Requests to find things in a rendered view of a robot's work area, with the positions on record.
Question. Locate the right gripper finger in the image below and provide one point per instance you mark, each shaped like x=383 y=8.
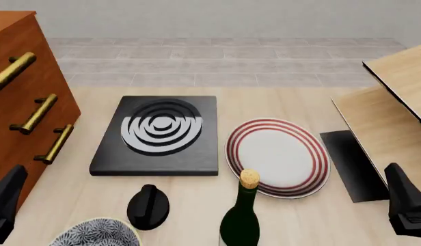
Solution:
x=402 y=194

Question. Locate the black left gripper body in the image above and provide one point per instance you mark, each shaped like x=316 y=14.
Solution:
x=0 y=229

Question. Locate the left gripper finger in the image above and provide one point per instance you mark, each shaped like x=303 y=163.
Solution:
x=10 y=192

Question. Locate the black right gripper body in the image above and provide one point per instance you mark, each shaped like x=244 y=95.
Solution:
x=410 y=223

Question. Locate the blue patterned bowl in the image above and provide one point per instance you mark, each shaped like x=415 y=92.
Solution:
x=94 y=234

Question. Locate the wooden cabinet drawer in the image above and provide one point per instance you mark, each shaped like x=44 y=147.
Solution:
x=22 y=38
x=65 y=107
x=43 y=77

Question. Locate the wooden cabinet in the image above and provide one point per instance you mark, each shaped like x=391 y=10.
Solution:
x=12 y=28

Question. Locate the pale wooden rack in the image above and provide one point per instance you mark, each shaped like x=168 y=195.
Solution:
x=384 y=123

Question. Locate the white plate with red rings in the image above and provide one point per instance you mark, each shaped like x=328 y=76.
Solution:
x=277 y=156

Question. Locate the round black stove knob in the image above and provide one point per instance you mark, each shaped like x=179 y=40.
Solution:
x=147 y=207

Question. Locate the dark green corked bottle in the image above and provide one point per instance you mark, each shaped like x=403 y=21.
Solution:
x=239 y=220

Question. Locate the flat black stove plate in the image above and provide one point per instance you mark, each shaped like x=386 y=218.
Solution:
x=197 y=153

